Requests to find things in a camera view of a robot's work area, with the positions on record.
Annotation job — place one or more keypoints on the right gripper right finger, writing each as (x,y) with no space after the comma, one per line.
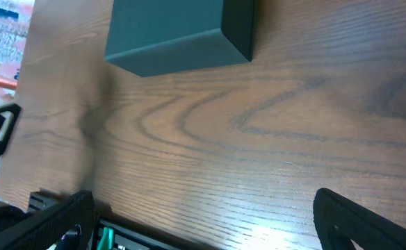
(341,224)

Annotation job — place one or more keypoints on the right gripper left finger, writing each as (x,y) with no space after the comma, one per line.
(69,222)

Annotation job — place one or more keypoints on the dark green cardboard box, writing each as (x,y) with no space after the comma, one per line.
(155,37)

